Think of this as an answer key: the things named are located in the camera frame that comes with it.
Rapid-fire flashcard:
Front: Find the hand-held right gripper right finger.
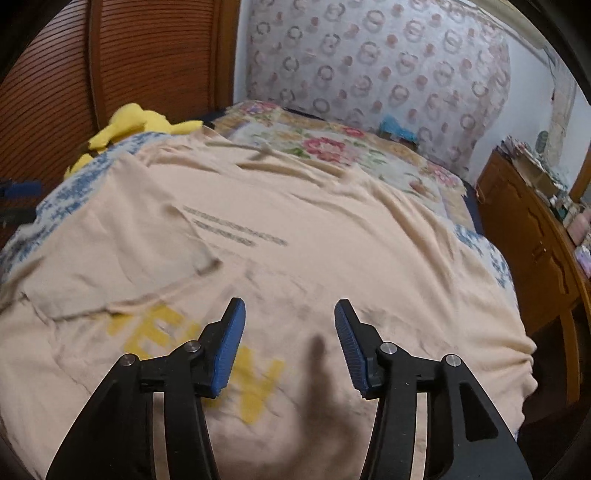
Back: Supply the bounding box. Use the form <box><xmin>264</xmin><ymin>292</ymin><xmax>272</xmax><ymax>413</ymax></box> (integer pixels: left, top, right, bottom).
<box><xmin>334</xmin><ymin>298</ymin><xmax>534</xmax><ymax>480</ymax></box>

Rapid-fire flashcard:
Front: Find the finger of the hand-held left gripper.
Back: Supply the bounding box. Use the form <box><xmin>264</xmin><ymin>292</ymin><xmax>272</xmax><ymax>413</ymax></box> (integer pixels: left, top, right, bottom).
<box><xmin>0</xmin><ymin>181</ymin><xmax>43</xmax><ymax>200</ymax></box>
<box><xmin>0</xmin><ymin>207</ymin><xmax>38</xmax><ymax>228</ymax></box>

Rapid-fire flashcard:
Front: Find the yellow plush toy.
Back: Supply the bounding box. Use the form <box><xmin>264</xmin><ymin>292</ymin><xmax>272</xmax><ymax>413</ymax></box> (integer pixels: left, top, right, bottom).
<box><xmin>65</xmin><ymin>102</ymin><xmax>205</xmax><ymax>179</ymax></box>

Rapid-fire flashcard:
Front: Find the small blue cloth item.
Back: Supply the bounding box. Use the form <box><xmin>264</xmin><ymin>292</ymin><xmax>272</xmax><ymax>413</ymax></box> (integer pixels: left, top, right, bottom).
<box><xmin>379</xmin><ymin>115</ymin><xmax>419</xmax><ymax>145</ymax></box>

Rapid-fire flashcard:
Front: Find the rose floral fleece blanket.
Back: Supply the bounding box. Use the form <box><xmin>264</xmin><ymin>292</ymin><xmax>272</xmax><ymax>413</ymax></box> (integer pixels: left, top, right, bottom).
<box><xmin>205</xmin><ymin>100</ymin><xmax>477</xmax><ymax>232</ymax></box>

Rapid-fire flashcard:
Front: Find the blue floral white blanket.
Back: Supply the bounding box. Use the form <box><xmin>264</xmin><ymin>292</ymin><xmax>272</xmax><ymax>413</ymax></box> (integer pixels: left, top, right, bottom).
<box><xmin>0</xmin><ymin>137</ymin><xmax>517</xmax><ymax>296</ymax></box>

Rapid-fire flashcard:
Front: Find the wooden louvered wardrobe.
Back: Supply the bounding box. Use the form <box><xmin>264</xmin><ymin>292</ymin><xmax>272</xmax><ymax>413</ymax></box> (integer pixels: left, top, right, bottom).
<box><xmin>0</xmin><ymin>0</ymin><xmax>242</xmax><ymax>252</ymax></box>

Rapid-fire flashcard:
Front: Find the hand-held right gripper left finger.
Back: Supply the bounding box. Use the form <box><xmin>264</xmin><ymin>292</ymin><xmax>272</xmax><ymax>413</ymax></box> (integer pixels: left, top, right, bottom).
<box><xmin>46</xmin><ymin>298</ymin><xmax>246</xmax><ymax>480</ymax></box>

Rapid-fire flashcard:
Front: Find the beige printed t-shirt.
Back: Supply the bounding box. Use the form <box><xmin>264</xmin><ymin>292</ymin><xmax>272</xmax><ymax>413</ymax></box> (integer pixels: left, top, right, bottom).
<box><xmin>0</xmin><ymin>131</ymin><xmax>539</xmax><ymax>480</ymax></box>

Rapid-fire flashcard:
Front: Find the wooden dresser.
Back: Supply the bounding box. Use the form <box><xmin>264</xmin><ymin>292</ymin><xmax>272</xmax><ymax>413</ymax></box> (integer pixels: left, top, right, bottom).
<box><xmin>475</xmin><ymin>148</ymin><xmax>591</xmax><ymax>408</ymax></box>

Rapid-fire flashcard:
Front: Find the pink cup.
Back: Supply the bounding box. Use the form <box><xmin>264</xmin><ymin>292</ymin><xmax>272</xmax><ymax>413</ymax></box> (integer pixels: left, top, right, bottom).
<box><xmin>569</xmin><ymin>216</ymin><xmax>591</xmax><ymax>246</ymax></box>

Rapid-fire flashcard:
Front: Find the open cardboard box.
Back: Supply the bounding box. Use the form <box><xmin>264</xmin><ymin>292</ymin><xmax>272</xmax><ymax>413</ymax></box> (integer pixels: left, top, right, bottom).
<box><xmin>507</xmin><ymin>142</ymin><xmax>560</xmax><ymax>195</ymax></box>

